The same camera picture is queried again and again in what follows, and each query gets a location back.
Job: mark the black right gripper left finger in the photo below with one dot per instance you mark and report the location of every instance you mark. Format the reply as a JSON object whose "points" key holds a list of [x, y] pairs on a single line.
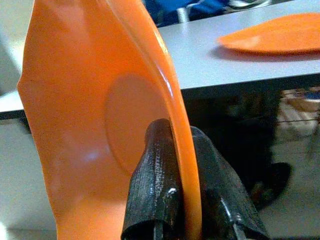
{"points": [[155, 187]]}

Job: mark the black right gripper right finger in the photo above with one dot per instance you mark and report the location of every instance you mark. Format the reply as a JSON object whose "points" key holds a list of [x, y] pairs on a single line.
{"points": [[225, 200]]}

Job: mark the orange plastic bowl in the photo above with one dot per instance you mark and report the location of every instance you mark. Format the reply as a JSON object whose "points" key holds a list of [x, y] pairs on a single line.
{"points": [[75, 100]]}

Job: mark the black shoe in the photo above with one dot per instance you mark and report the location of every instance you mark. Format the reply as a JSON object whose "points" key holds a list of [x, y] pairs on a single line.
{"points": [[272, 182]]}

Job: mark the flat orange plate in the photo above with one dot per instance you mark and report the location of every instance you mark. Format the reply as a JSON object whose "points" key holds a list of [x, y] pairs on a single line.
{"points": [[275, 37]]}

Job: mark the blue fabric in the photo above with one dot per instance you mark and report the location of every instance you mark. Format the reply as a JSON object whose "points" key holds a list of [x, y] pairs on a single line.
{"points": [[207, 10]]}

